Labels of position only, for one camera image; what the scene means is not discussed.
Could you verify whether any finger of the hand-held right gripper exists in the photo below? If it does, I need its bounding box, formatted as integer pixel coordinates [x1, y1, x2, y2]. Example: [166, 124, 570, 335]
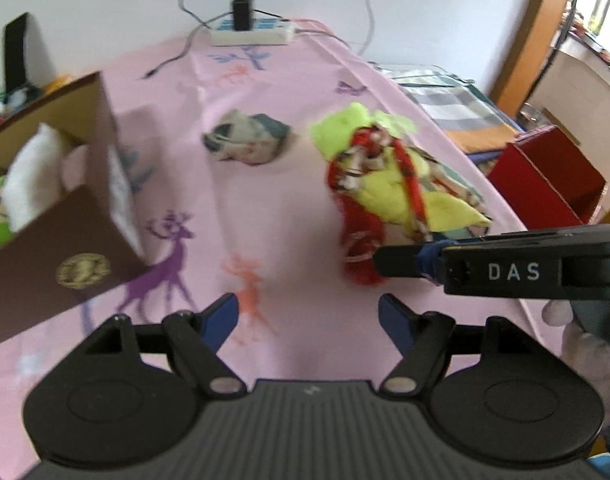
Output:
[372, 242, 446, 286]

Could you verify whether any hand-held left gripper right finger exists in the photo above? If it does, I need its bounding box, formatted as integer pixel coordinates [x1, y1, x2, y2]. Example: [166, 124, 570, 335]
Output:
[377, 294, 530, 396]

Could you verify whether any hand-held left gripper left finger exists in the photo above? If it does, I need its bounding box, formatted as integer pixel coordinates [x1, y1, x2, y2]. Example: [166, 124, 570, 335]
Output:
[85, 292, 246, 396]

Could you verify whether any red yellow patterned cloth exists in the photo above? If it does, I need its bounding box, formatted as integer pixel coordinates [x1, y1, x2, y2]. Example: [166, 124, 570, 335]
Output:
[325, 127, 493, 241]

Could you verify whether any neon green cloth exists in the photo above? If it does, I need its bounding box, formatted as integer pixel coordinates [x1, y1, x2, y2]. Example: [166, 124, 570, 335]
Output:
[310, 102, 418, 161]

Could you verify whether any brown cardboard box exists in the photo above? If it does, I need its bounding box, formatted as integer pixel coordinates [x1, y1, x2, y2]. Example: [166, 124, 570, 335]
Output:
[0, 71, 148, 351]

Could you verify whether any person's right hand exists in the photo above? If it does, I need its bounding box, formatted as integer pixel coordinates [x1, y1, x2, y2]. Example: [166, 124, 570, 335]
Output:
[542, 300, 610, 421]

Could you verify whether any red box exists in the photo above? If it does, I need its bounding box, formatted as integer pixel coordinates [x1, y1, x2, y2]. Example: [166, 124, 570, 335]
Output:
[487, 125, 608, 228]

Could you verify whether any pink deer print bedsheet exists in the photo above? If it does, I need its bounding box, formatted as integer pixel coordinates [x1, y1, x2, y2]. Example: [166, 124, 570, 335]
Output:
[0, 17, 546, 480]

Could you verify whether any orange cloth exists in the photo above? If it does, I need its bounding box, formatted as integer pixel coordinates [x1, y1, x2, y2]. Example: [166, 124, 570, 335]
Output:
[442, 125, 520, 153]

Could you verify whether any grey plaid blanket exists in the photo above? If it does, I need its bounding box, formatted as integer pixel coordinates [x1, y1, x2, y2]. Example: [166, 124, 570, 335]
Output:
[370, 62, 516, 136]

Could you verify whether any grey printed cloth bundle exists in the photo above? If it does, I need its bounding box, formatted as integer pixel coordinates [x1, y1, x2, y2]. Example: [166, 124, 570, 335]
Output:
[201, 112, 296, 166]

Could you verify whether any white cloth in box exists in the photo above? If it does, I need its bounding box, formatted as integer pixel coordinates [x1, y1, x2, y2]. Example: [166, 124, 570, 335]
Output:
[5, 122, 88, 233]

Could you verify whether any white power strip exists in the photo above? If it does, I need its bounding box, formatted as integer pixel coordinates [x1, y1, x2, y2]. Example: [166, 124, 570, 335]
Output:
[207, 17, 296, 47]

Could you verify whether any black charger adapter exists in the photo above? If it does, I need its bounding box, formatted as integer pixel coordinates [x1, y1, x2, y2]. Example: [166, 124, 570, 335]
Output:
[231, 0, 255, 32]

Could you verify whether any colourful plush toys pile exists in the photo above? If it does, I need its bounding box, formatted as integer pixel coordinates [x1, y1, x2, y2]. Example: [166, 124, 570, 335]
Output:
[0, 85, 43, 131]

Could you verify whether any black flat box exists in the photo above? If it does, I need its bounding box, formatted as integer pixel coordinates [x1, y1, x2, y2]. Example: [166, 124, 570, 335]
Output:
[2, 12, 33, 91]

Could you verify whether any white cable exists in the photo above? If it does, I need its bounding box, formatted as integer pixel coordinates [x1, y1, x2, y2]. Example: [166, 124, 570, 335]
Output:
[357, 0, 376, 56]

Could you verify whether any wooden door frame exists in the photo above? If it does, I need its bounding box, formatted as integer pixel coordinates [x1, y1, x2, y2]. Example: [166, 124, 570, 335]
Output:
[490, 0, 586, 111]

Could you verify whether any grey loose cable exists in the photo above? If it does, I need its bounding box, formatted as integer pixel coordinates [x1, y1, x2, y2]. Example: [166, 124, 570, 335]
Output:
[142, 25, 216, 80]

